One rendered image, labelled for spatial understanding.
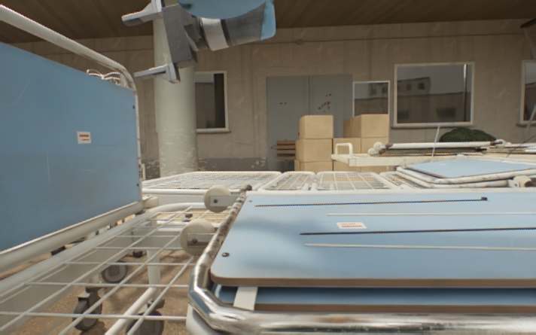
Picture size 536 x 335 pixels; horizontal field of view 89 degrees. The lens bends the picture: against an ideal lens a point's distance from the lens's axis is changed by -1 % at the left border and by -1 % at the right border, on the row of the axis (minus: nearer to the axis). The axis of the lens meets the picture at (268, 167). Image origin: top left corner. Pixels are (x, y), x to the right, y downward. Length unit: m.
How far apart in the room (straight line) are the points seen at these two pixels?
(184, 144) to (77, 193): 3.77
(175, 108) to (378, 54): 4.53
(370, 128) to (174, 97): 2.91
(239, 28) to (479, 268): 0.60
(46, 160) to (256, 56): 6.17
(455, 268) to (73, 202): 0.68
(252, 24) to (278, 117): 5.65
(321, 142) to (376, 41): 3.65
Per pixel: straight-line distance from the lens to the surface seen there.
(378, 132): 4.15
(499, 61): 8.03
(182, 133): 4.44
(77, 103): 0.74
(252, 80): 6.52
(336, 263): 0.34
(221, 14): 0.30
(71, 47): 0.77
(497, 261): 0.41
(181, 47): 0.72
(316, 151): 3.86
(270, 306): 0.31
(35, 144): 0.65
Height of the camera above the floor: 0.69
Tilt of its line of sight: 4 degrees down
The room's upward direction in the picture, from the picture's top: 1 degrees counter-clockwise
